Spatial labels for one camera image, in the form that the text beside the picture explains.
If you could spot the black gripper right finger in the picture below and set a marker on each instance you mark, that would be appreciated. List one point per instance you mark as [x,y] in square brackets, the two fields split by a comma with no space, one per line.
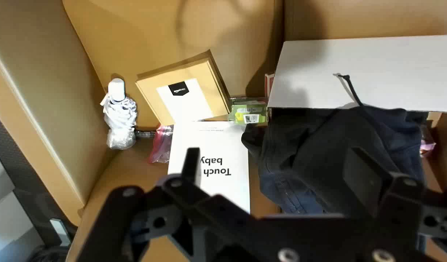
[368,180]

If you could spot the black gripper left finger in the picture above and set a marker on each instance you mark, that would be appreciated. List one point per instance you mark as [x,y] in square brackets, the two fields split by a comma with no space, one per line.
[191,162]

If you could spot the dark navy hoodie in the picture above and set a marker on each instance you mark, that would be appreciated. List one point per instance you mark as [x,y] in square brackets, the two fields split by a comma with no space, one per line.
[319,146]

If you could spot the white cardboard box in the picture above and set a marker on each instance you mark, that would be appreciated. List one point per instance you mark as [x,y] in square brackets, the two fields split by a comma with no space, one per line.
[377,68]

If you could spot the tan leather couch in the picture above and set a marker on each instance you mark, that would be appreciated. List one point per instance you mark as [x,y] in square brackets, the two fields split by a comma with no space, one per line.
[111,30]

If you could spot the pink plastic package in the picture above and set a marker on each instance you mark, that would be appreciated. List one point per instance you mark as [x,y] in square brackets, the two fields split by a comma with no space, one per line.
[427,146]
[160,145]

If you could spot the white touch me baby sign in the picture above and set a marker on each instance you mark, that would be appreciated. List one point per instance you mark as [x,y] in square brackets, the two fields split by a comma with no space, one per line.
[223,146]

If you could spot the green printed package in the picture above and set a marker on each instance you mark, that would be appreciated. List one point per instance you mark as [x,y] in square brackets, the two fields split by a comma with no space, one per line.
[249,113]

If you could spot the white wrapped bottle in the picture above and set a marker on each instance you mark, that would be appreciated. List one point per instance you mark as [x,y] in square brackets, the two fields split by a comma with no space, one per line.
[118,117]

